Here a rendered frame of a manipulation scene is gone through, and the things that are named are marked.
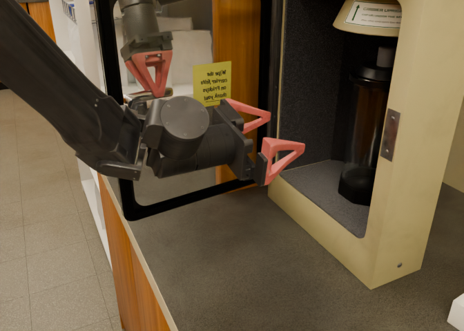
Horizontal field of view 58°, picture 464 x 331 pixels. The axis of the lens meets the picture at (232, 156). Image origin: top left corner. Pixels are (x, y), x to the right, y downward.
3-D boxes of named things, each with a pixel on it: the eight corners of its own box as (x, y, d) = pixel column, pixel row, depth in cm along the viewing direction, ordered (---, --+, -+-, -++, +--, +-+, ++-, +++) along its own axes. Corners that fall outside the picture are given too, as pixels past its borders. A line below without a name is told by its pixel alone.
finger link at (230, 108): (265, 90, 67) (211, 99, 63) (289, 111, 61) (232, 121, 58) (261, 128, 70) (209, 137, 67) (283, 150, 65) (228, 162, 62)
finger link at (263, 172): (289, 110, 61) (231, 121, 58) (317, 135, 56) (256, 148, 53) (282, 149, 65) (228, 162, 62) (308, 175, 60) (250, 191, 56)
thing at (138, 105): (150, 135, 68) (147, 101, 66) (137, 138, 67) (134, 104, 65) (146, 131, 70) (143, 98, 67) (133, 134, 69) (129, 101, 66)
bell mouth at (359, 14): (390, 16, 76) (395, -16, 74) (480, 31, 62) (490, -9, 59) (310, 23, 69) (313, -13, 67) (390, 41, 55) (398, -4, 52)
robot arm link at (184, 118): (108, 117, 58) (94, 174, 54) (110, 65, 48) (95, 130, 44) (193, 134, 61) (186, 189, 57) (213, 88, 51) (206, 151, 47)
